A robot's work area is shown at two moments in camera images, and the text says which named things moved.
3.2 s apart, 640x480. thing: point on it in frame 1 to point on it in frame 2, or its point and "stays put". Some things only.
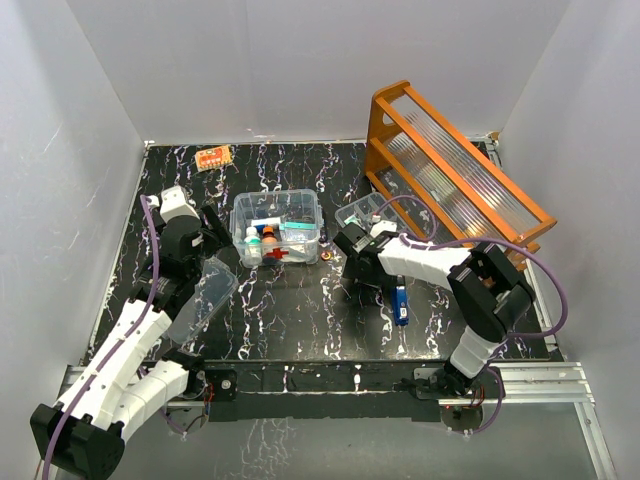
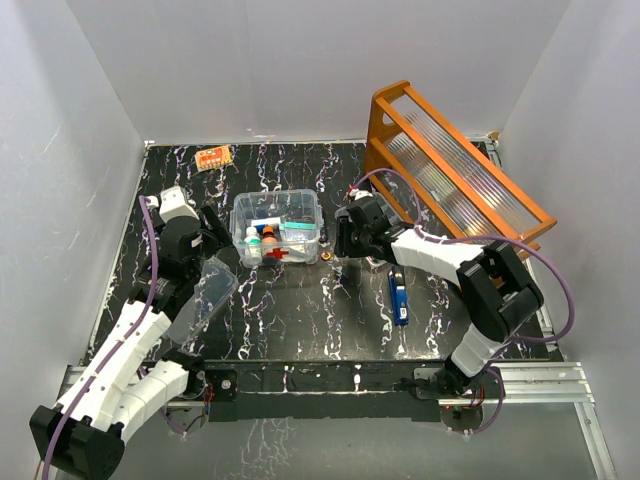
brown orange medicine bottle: (269, 237) stays put
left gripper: (216, 235) stays put
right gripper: (353, 273) to (344, 248)
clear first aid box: (277, 227) stays put
